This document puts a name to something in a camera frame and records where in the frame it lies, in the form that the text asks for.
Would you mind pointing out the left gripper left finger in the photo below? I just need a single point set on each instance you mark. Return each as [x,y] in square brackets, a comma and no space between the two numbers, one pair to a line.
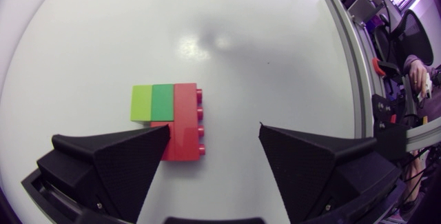
[113,169]

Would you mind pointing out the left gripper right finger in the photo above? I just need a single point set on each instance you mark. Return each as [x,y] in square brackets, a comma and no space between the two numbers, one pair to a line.
[310,169]

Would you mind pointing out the lime green toy brick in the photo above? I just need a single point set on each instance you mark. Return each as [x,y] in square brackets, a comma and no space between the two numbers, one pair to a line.
[141,102]

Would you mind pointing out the red toy brick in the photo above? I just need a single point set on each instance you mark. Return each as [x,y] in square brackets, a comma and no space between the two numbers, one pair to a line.
[185,127]

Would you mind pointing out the person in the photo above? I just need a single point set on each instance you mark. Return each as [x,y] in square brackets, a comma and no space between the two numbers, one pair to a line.
[417,74]

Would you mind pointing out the black mesh office chair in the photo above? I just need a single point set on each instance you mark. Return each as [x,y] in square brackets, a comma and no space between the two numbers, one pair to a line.
[413,38]

